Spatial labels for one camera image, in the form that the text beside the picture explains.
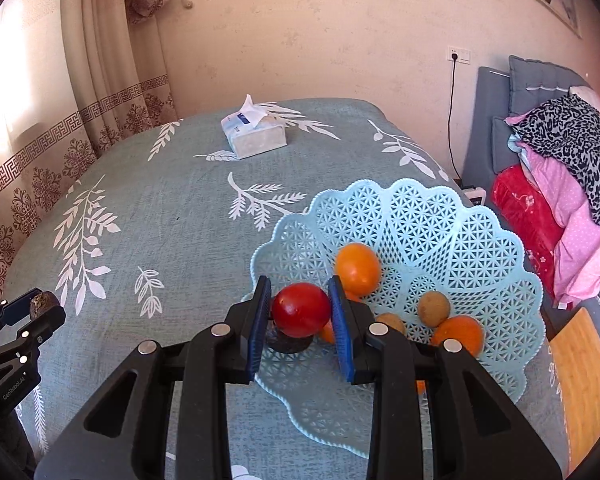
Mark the tan longan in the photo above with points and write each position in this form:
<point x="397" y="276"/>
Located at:
<point x="434" y="308"/>
<point x="391" y="322"/>

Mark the pile of clothes and pillows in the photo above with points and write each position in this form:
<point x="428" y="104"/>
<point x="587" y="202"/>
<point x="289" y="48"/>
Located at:
<point x="580" y="240"/>

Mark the white tissue pack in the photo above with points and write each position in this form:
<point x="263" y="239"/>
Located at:
<point x="257" y="140"/>

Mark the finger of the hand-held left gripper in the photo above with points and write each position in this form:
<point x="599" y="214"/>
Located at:
<point x="15" y="308"/>
<point x="47" y="325"/>

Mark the wooden board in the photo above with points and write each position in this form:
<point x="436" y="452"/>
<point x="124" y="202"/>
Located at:
<point x="585" y="385"/>

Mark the small orange mandarin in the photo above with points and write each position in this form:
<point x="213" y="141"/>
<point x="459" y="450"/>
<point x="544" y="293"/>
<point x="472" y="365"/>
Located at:
<point x="327" y="334"/>

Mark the light blue plastic basket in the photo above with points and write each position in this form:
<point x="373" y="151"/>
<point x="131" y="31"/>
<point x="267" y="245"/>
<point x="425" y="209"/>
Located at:
<point x="430" y="240"/>

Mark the teal leaf-print bedspread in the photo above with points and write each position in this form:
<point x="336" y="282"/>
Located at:
<point x="180" y="200"/>

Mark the leopard print cloth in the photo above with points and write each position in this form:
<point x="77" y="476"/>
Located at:
<point x="570" y="145"/>

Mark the smooth orange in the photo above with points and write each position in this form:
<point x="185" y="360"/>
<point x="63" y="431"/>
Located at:
<point x="358" y="267"/>

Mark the red quilt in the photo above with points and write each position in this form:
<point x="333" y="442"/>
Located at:
<point x="520" y="210"/>

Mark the rough-skinned orange mandarin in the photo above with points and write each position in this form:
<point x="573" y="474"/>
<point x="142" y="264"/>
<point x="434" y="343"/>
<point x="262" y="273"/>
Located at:
<point x="460" y="332"/>

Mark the grey upholstered headboard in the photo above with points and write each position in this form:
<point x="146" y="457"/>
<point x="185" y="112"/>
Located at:
<point x="490" y="100"/>

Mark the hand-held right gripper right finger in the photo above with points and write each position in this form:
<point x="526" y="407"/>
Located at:
<point x="339" y="330"/>

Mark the white wall outlet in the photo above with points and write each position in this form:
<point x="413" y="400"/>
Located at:
<point x="460" y="54"/>

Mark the wrinkled dark brown fruit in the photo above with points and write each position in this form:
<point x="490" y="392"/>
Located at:
<point x="44" y="302"/>

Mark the beige patterned curtain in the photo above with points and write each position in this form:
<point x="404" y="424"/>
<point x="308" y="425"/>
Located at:
<point x="105" y="60"/>

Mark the red cherry tomato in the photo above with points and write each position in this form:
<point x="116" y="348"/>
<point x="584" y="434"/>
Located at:
<point x="300" y="310"/>

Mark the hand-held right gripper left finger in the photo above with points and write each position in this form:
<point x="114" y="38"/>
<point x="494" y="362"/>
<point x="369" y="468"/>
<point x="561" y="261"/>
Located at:
<point x="260" y="330"/>

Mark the round dark brown fruit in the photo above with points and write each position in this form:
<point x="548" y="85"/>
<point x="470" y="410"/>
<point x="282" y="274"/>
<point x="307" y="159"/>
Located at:
<point x="290" y="345"/>

